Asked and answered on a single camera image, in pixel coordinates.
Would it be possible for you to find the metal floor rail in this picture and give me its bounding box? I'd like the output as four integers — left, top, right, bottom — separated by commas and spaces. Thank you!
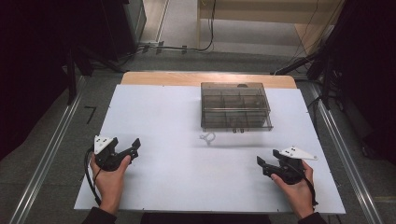
307, 81, 385, 224
8, 75, 87, 224

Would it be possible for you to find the black floor cable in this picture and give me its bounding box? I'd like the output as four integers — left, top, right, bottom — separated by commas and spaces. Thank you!
118, 0, 218, 68

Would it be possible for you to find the small clear plastic piece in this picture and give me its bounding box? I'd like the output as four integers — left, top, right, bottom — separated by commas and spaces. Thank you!
199, 132, 217, 147

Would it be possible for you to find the light wooden furniture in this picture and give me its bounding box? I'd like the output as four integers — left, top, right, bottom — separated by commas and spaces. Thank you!
196, 0, 346, 56

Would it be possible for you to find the smoked clear drawer organizer box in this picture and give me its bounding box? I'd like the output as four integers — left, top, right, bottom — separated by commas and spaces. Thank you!
200, 81, 275, 134

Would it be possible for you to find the wooden table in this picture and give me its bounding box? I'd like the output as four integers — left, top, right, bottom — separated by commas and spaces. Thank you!
120, 71, 298, 90

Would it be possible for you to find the white board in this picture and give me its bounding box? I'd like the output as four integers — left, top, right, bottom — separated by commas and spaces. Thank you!
73, 84, 347, 216

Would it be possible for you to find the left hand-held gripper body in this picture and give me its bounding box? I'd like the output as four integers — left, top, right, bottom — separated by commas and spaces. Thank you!
93, 134, 129, 173

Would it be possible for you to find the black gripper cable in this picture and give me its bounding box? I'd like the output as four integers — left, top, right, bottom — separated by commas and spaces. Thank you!
83, 147, 103, 207
288, 161, 319, 208

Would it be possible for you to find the dark cabinet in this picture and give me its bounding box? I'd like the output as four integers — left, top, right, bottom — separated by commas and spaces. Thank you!
99, 0, 148, 63

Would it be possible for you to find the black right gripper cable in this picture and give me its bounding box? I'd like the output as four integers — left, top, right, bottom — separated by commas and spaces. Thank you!
288, 161, 319, 208

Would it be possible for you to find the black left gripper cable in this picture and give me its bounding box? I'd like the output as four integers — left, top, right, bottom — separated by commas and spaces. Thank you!
83, 147, 103, 207

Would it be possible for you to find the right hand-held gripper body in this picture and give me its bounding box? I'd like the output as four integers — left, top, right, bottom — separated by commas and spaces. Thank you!
270, 146, 319, 186

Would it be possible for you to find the black metal stand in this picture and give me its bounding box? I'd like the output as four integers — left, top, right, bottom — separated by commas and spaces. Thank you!
61, 45, 125, 105
270, 46, 347, 110

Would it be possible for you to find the person's right hand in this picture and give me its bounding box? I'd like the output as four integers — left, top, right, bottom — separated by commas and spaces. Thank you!
270, 161, 316, 220

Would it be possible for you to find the person's left hand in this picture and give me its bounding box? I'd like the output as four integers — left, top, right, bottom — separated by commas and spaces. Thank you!
89, 153, 133, 217

